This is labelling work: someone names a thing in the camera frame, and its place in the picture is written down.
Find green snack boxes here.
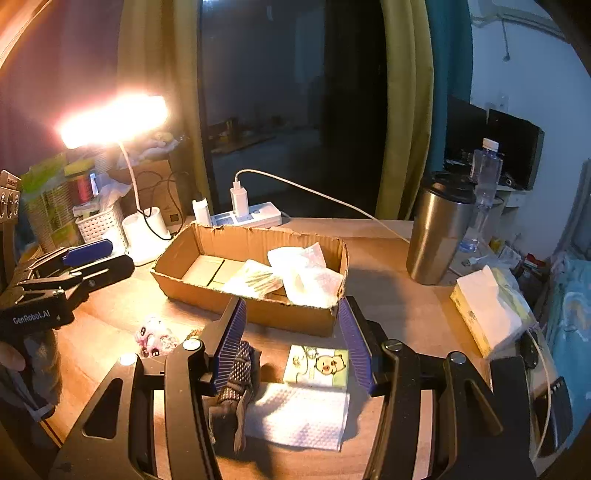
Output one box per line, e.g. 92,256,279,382
21,154,78,253

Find teal curtain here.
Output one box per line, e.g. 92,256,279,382
425,0,475,177

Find white charger adapter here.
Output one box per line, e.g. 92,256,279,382
231,181,249,216

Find black monitor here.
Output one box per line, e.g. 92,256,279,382
486,108,546,191
445,95,489,163

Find blue blanket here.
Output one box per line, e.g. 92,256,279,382
544,254,591,418

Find yellow curtain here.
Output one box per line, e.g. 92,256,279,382
117,0,219,223
376,0,450,222

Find yellow tissue pack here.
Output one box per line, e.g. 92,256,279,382
450,265,537,360

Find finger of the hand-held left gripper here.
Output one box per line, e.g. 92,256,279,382
14,239,114,278
21,256,135,302

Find white paper towel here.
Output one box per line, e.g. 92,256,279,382
245,382,350,452

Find green and white packet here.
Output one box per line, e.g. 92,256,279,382
406,171,478,286

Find person's left hand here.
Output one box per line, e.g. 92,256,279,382
0,344,27,372

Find white plastic basket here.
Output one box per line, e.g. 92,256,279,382
75,203,128,250

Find white air conditioner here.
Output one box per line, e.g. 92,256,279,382
471,0,568,41

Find white charger cable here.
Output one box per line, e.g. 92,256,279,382
233,168,411,243

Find grey dotted sock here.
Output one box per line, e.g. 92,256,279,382
208,342,263,455

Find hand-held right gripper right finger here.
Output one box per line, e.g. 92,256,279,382
339,295,536,480

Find purple and white plush toy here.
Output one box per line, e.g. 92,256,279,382
136,316,182,358

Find white power strip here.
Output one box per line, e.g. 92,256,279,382
210,203,282,228

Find clear water bottle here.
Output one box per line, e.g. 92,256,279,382
459,137,504,253

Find cardboard box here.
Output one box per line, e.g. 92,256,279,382
151,222,349,339

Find brown paper bag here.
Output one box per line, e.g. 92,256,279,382
108,159,186,232

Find white desk lamp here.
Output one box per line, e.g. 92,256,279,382
58,95,170,267

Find black lamp cable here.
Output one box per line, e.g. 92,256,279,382
134,171,200,241

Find green cartoon tissue pack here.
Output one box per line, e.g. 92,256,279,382
283,344,352,393

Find black device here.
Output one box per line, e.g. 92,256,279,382
521,331,574,459

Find red can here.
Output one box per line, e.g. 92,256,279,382
69,173,96,206

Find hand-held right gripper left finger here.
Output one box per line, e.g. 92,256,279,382
48,295,247,480

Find green striped tissue pack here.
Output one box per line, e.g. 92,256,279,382
222,259,283,297

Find air conditioner power cord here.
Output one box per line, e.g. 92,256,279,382
500,19,514,64

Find white plastic tissue pack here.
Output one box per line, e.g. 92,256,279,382
281,267,345,308
268,242,328,280

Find small white adapter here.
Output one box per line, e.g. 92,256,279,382
192,198,212,227

